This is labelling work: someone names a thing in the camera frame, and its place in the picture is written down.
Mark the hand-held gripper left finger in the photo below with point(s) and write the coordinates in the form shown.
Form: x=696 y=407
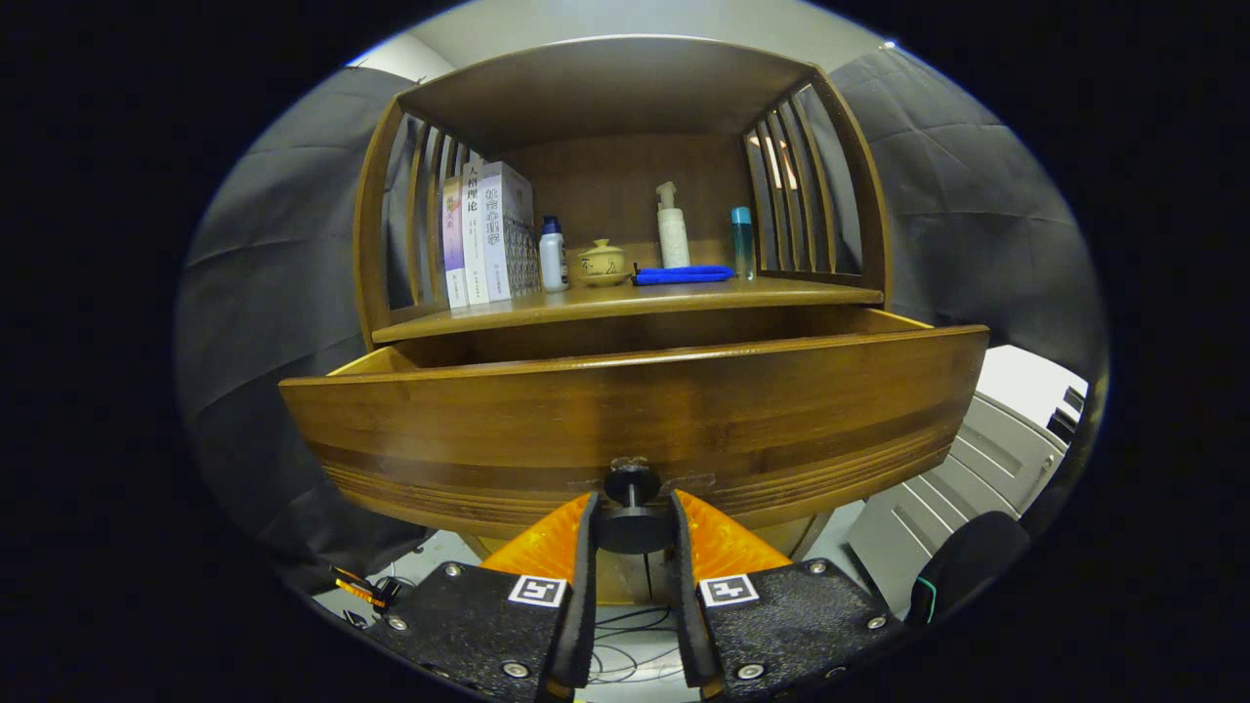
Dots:
x=583 y=586

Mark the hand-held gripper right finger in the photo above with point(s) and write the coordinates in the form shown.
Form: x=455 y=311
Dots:
x=684 y=586

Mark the brown wooden drawer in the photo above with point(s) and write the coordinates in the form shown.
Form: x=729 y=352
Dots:
x=635 y=410

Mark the brown wooden countertop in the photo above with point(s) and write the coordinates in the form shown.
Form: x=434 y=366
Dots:
x=625 y=298

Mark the white metal cabinet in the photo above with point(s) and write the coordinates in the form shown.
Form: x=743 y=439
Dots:
x=977 y=459

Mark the brown wooden cabinet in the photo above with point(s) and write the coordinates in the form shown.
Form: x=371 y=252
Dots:
x=605 y=98

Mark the orange and black tool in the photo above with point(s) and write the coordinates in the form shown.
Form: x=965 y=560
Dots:
x=361 y=589

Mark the black padded object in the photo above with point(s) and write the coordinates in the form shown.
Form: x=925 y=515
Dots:
x=967 y=566

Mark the blue folded cloth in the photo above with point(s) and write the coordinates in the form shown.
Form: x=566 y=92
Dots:
x=684 y=275

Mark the yellow lidded teacup with saucer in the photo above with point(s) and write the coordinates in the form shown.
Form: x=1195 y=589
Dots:
x=603 y=264

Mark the white bottle with blue cap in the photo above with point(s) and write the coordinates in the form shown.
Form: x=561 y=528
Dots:
x=553 y=259

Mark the white pump bottle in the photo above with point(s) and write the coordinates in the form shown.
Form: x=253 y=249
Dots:
x=673 y=239

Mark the teal slim bottle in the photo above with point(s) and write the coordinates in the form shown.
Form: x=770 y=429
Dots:
x=743 y=244

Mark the white patterned book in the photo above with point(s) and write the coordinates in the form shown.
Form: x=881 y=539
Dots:
x=503 y=234

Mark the purple book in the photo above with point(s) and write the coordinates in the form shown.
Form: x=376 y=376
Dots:
x=454 y=244

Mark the plain white book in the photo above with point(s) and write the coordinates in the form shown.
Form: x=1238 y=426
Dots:
x=475 y=234

